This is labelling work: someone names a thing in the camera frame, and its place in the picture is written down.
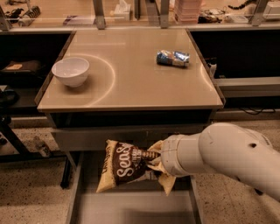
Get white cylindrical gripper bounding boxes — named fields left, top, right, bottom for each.
left=148, top=134, right=205, bottom=196

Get brown chip bag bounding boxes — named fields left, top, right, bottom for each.
left=96, top=140, right=160, bottom=193

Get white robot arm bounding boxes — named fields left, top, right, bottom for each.
left=150, top=122, right=280, bottom=201

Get open middle drawer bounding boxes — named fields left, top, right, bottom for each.
left=66, top=151, right=207, bottom=224

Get grey drawer cabinet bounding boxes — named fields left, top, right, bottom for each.
left=34, top=28, right=227, bottom=224

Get closed grey top drawer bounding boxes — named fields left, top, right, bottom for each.
left=52, top=123, right=207, bottom=151

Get blue snack bag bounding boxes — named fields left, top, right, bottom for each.
left=156, top=50, right=190, bottom=67

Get black bag on shelf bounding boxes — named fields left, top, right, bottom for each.
left=0, top=60, right=46, bottom=87

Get plastic bottle on floor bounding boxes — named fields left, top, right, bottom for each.
left=33, top=136, right=52, bottom=158

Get white ceramic bowl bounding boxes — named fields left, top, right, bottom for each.
left=52, top=57, right=89, bottom=88

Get pink stacked trays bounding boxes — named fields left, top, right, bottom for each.
left=174, top=0, right=202, bottom=24

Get white tissue box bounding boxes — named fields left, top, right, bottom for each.
left=114, top=0, right=131, bottom=21

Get black table leg frame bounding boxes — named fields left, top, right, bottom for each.
left=0, top=115, right=72, bottom=189

